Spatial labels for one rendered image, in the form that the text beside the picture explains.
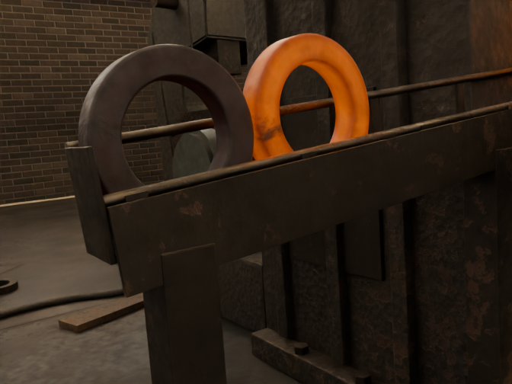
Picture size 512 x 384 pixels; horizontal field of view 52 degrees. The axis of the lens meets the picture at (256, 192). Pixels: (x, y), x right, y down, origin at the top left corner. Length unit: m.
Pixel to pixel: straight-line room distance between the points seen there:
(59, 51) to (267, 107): 6.33
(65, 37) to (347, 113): 6.33
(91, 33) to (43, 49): 0.62
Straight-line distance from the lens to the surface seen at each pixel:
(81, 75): 6.89
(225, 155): 0.56
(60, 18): 6.95
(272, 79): 0.59
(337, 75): 0.67
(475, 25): 1.03
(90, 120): 0.50
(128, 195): 0.49
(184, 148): 2.06
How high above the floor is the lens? 0.66
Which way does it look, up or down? 7 degrees down
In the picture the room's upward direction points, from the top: 4 degrees counter-clockwise
